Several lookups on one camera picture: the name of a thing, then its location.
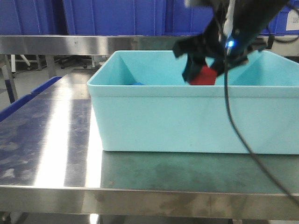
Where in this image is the white label tag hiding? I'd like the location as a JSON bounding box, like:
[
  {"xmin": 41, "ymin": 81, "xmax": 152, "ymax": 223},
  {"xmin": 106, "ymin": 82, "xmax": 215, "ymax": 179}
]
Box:
[{"xmin": 286, "ymin": 10, "xmax": 299, "ymax": 31}]

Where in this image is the blue crate on upper shelf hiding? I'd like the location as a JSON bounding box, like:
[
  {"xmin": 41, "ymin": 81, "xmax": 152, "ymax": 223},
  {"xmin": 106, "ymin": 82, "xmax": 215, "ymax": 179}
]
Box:
[{"xmin": 63, "ymin": 0, "xmax": 166, "ymax": 36}]

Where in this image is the blue crate upper shelf right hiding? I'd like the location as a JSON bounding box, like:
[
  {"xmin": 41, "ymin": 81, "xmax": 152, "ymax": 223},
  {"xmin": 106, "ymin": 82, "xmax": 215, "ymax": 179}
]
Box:
[{"xmin": 164, "ymin": 0, "xmax": 299, "ymax": 36}]

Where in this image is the red cube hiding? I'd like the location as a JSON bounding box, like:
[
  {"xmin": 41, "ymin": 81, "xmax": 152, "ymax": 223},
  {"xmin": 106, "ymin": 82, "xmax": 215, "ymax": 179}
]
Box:
[{"xmin": 188, "ymin": 65, "xmax": 217, "ymax": 85}]

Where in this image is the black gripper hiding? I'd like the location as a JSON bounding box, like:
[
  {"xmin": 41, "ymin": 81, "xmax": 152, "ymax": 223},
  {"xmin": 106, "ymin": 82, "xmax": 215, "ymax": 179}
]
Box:
[{"xmin": 173, "ymin": 23, "xmax": 252, "ymax": 82}]

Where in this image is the small blue block in tub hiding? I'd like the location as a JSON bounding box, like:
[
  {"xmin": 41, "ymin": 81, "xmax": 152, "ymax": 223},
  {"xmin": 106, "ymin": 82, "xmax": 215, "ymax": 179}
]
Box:
[{"xmin": 128, "ymin": 82, "xmax": 145, "ymax": 86}]

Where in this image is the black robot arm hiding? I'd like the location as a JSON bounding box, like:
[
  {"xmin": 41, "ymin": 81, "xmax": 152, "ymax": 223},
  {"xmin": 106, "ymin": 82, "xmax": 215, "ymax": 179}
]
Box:
[{"xmin": 172, "ymin": 0, "xmax": 288, "ymax": 85}]

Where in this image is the light teal plastic tub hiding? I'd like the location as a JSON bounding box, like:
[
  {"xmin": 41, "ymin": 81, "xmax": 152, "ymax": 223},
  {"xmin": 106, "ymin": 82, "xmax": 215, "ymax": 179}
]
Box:
[{"xmin": 87, "ymin": 51, "xmax": 299, "ymax": 154}]

